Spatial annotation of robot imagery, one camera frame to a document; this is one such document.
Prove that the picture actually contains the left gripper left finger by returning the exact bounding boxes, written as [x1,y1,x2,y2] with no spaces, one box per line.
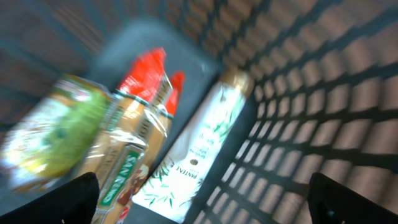
[1,172,100,224]

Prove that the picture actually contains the spaghetti pack with red ends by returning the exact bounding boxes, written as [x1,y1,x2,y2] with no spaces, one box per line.
[76,47,185,224]

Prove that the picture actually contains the green yellow snack bar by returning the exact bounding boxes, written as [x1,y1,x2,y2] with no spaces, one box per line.
[1,75,111,191]

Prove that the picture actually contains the white Pantene tube gold cap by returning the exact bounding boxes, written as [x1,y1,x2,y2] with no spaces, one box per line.
[132,69,254,223]

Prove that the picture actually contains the grey plastic basket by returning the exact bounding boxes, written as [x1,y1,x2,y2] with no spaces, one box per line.
[1,0,397,223]

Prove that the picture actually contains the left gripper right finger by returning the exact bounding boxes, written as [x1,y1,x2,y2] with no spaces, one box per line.
[307,172,397,224]

